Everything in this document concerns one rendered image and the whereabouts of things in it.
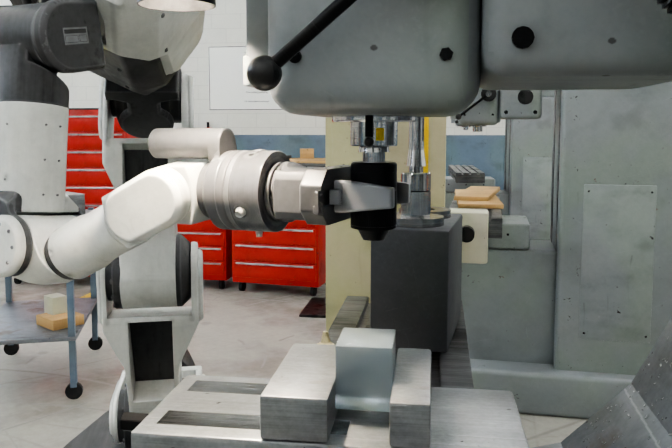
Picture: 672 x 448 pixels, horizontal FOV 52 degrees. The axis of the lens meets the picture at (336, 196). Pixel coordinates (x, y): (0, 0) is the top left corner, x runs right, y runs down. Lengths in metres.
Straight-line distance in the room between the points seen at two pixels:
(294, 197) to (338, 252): 1.80
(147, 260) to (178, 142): 0.60
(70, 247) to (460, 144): 8.95
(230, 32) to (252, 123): 1.32
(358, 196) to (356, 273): 1.82
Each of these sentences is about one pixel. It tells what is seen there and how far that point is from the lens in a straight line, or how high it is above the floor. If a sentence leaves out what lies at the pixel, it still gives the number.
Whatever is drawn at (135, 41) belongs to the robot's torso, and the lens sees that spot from 1.09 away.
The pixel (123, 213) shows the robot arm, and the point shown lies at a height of 1.20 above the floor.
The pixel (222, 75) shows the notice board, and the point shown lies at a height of 2.04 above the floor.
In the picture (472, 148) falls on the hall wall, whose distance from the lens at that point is 9.71.
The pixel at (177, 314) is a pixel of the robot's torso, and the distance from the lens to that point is 1.42.
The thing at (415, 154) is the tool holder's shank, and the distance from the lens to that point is 1.09.
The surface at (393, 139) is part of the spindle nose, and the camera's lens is 0.69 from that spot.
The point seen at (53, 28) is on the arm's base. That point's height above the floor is 1.42.
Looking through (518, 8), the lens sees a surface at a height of 1.39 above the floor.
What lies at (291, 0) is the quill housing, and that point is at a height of 1.41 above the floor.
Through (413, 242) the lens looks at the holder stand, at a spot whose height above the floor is 1.13.
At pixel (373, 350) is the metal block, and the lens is 0.64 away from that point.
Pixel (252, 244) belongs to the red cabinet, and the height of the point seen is 0.39.
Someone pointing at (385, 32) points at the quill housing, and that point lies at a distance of 0.61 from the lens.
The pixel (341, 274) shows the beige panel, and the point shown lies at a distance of 2.50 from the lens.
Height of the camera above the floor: 1.30
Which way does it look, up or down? 6 degrees down
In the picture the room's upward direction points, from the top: straight up
